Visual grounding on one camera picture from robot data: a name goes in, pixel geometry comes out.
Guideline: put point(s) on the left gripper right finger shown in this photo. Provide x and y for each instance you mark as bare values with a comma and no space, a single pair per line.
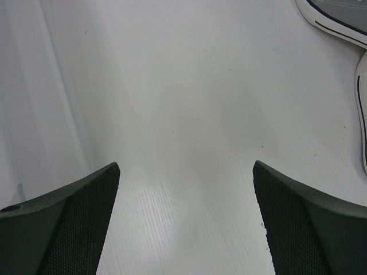
309,231

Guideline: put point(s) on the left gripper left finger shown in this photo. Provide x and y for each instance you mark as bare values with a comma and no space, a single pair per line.
60,232

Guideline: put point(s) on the orange sneaker left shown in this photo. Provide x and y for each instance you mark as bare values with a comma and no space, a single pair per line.
360,94

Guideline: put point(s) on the white plastic shoe cabinet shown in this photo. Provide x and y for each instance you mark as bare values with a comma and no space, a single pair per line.
43,144

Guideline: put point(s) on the grey sneaker left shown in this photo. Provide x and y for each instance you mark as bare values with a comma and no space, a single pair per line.
341,18

